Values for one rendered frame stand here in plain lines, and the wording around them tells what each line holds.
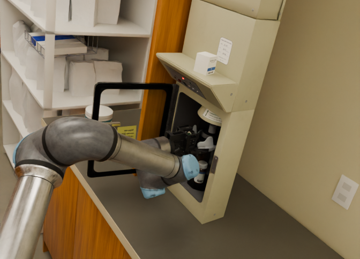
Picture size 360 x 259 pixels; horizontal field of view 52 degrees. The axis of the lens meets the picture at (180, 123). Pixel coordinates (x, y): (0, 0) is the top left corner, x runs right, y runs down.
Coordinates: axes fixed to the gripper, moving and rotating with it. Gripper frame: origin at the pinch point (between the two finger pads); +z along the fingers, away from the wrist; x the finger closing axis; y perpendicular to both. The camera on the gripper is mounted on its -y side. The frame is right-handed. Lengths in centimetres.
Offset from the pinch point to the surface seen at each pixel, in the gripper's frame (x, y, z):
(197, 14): 13.3, 44.9, -4.7
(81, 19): 117, 18, -6
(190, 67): 2.0, 30.2, -13.1
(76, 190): 41, -41, -36
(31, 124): 144, -60, -29
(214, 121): -4.3, 11.4, -3.6
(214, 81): -11.2, 30.2, -13.7
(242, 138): -13.9, 8.2, 2.7
